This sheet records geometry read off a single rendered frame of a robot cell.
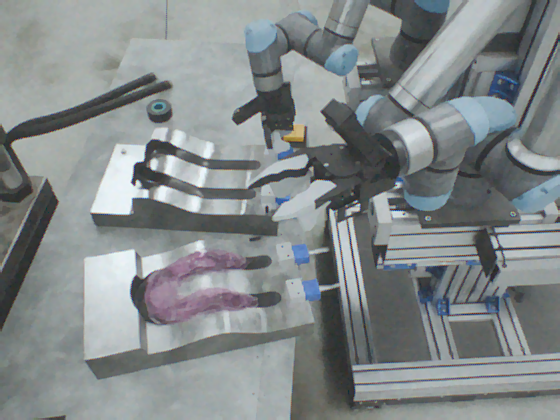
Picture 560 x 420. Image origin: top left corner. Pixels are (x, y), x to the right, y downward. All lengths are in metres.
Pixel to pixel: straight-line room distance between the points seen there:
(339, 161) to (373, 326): 1.34
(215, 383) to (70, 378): 0.33
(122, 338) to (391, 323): 1.08
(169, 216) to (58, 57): 2.36
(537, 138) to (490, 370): 1.12
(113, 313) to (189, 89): 0.93
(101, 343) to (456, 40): 0.91
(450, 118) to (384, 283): 1.36
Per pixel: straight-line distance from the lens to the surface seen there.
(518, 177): 1.10
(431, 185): 0.88
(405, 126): 0.78
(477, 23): 0.93
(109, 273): 1.34
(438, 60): 0.93
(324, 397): 2.12
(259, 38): 1.28
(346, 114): 0.68
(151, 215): 1.48
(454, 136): 0.81
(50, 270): 1.54
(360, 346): 1.95
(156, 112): 1.82
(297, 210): 0.68
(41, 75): 3.60
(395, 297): 2.09
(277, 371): 1.28
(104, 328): 1.27
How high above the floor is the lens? 1.99
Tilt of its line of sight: 51 degrees down
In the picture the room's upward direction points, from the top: straight up
